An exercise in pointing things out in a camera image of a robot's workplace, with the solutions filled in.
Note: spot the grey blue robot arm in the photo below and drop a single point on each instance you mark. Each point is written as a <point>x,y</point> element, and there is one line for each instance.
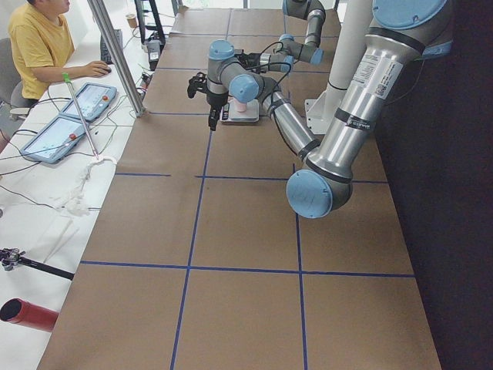
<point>377,40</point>
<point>280,56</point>

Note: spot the pink paper cup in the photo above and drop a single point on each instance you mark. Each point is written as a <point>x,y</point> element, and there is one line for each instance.
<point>239,106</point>

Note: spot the thin metal rod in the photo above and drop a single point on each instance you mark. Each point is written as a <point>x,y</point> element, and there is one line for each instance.
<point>68,82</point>

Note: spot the silver digital kitchen scale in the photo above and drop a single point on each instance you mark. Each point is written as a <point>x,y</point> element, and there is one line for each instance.
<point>230,113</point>

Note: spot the far blue teach pendant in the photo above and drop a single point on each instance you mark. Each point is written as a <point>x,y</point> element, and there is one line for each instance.
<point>94,99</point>

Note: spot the blue teach pendant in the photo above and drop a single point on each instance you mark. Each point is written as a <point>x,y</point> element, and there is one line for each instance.
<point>94,99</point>
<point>54,141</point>

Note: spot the person in yellow shirt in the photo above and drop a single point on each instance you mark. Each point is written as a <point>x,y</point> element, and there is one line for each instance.
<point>42,45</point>

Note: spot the near blue teach pendant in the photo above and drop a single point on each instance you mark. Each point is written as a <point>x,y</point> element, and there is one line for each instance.
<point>54,141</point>

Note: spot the aluminium frame post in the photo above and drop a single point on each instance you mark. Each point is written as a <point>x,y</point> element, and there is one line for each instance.
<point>103,21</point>

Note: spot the black tripod leg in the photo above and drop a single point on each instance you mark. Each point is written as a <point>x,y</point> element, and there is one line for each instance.
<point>11,258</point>

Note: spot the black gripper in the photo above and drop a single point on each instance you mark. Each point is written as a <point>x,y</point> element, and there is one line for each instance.
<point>252,59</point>
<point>215,101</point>

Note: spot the red cylinder tube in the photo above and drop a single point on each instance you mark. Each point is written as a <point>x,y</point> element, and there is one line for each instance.
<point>24,313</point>

